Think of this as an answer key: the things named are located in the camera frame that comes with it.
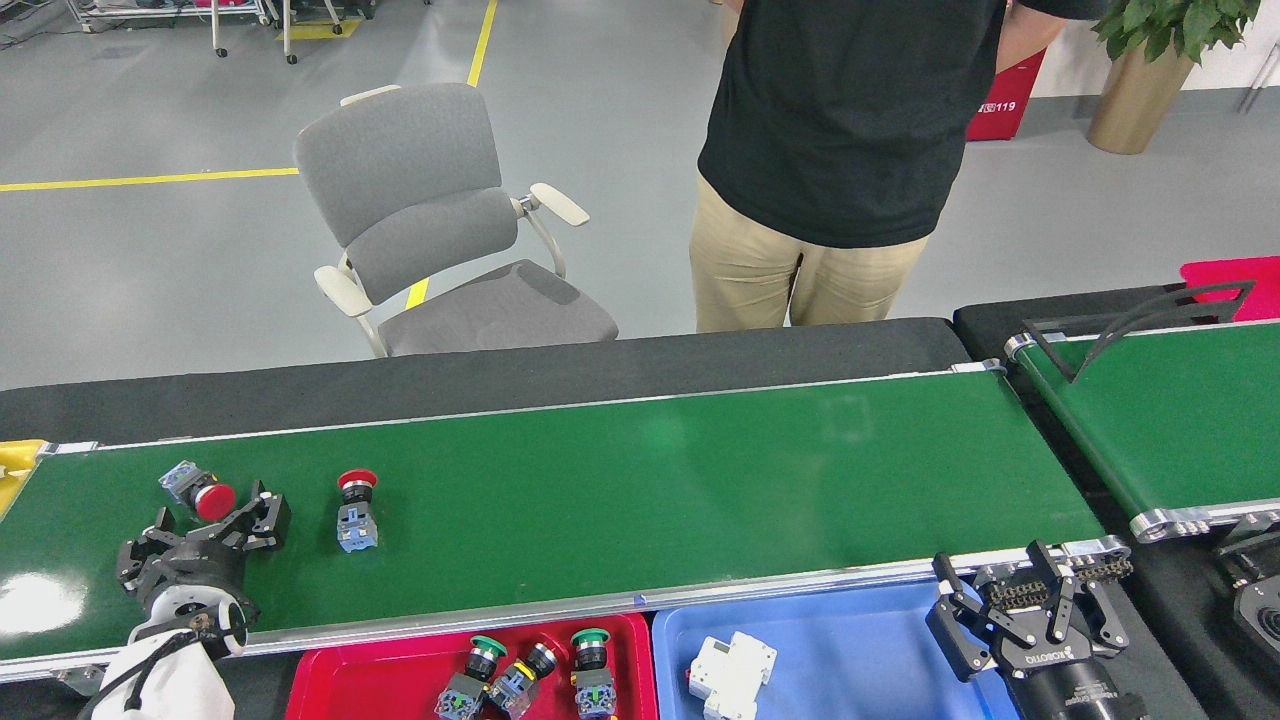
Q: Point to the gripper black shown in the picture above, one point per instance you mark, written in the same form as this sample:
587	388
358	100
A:
200	570
1070	690

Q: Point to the white circuit breaker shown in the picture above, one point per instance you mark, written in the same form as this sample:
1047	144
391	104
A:
730	675

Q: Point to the person's left forearm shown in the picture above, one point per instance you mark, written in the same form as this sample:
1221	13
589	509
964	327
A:
1030	35

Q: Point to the blue plastic tray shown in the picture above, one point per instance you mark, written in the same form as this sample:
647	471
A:
860	670

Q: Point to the red plastic tray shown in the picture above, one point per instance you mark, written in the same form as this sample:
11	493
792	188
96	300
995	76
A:
370	690

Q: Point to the green conveyor belt with guide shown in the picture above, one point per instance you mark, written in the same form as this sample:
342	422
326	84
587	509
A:
1180	430

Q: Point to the black cloth under guide conveyor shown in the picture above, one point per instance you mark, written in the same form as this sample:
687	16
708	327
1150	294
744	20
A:
985	320

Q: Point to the yellow bin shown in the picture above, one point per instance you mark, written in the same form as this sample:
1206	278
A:
12	475

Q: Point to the red plastic bin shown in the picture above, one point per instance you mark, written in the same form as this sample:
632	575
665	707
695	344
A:
1230	268

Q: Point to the grey office chair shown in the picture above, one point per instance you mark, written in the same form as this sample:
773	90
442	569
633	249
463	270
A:
400	160

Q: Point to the white wheeled stand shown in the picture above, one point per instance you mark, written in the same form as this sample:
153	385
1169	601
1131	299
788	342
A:
288	35

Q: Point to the red fire extinguisher box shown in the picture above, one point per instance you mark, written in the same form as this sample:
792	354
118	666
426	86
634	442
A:
1005	110

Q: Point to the potted green plant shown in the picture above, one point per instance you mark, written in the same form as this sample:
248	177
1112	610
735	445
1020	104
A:
1135	110

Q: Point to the metal shelf rack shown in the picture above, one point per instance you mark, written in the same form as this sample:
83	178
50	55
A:
150	15

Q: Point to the person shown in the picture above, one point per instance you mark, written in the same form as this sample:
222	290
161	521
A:
850	120

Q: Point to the red push button switch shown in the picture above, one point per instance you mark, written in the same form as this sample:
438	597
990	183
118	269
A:
215	502
357	525

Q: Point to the black curved guide frame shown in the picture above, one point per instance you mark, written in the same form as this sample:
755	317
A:
1218	292

